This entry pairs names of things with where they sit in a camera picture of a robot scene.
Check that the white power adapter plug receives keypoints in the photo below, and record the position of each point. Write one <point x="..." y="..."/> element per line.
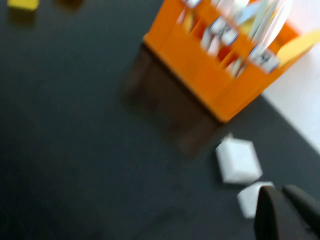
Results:
<point x="237" y="160"/>

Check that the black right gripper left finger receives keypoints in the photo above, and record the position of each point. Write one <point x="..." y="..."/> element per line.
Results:
<point x="275" y="220"/>

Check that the paper label fork character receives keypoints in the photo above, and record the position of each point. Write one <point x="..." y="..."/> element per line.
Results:
<point x="223" y="31"/>

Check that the light blue plastic fork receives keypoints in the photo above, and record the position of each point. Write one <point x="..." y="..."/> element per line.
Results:
<point x="247" y="13"/>

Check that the yellow foam cube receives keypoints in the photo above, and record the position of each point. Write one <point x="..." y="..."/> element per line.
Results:
<point x="22" y="3"/>

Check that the pale green plastic knife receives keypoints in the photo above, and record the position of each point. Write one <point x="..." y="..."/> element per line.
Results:
<point x="258" y="20"/>

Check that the pale yellow plastic knife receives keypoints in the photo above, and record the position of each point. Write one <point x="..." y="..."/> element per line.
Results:
<point x="297" y="46"/>

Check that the white foam cube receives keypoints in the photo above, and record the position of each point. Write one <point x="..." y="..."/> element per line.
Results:
<point x="247" y="202"/>

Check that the orange plastic cutlery crate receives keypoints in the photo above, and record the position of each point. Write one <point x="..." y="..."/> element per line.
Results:
<point x="200" y="70"/>

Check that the paper label knife character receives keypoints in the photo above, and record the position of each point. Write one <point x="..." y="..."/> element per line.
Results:
<point x="263" y="60"/>

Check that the paper label spoon character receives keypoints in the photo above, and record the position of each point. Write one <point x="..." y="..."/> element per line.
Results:
<point x="192" y="2"/>

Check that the white plastic knife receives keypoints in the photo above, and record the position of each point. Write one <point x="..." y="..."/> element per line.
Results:
<point x="275" y="22"/>

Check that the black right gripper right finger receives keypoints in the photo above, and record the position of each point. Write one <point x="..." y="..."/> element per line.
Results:
<point x="308" y="207"/>

